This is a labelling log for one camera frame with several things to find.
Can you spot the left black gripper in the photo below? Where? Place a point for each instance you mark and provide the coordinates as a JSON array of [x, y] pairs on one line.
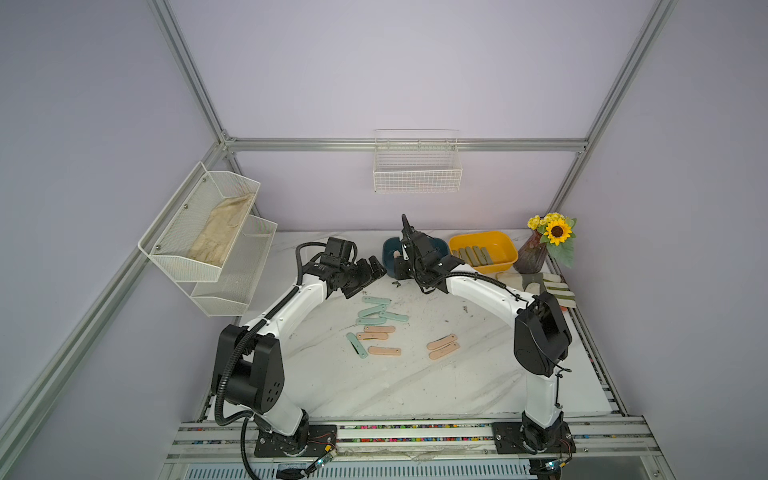
[[366, 276]]

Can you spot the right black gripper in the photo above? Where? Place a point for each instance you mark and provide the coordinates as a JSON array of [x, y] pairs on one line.
[[417, 248]]

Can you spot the dark teal storage box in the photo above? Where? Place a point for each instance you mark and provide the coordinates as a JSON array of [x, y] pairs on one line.
[[393, 245]]

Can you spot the yellow storage box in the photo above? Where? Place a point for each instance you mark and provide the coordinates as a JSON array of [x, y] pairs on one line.
[[500, 246]]

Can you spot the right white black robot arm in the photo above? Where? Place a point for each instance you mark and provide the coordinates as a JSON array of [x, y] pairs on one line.
[[541, 336]]

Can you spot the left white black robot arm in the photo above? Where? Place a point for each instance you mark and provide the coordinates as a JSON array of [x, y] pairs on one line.
[[249, 377]]

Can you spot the mint knife top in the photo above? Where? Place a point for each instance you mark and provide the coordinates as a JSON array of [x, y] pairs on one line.
[[376, 300]]

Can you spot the mint knife upper middle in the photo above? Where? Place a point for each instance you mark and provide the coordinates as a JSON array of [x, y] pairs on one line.
[[372, 312]]

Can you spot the mint knife short middle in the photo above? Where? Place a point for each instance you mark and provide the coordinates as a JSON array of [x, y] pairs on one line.
[[391, 316]]

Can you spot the mint knife lower middle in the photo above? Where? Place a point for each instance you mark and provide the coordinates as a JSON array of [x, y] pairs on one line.
[[371, 321]]

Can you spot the mint knife far left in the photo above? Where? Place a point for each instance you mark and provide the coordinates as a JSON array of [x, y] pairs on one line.
[[357, 346]]

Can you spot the purple glass vase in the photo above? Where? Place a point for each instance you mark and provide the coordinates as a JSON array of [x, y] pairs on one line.
[[532, 255]]

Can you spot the white green work glove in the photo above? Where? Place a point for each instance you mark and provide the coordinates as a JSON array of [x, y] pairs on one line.
[[538, 283]]

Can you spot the yellow sunflower bouquet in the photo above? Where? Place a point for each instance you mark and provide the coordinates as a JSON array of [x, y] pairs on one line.
[[555, 233]]

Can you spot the beige cloth in shelf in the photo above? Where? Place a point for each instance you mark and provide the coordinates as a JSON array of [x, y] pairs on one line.
[[215, 241]]

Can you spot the white mesh two-tier shelf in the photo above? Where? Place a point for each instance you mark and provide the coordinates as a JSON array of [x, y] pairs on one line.
[[225, 291]]

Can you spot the white wire wall basket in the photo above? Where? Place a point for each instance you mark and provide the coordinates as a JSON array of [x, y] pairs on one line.
[[416, 161]]

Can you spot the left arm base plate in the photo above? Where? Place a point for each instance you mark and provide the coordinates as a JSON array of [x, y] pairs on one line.
[[312, 440]]

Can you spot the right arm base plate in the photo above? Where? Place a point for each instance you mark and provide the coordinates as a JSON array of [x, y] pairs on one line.
[[529, 438]]

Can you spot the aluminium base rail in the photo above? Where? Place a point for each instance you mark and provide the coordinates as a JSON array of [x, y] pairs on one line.
[[603, 436]]

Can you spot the aluminium frame struts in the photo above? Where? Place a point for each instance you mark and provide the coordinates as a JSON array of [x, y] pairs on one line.
[[29, 416]]

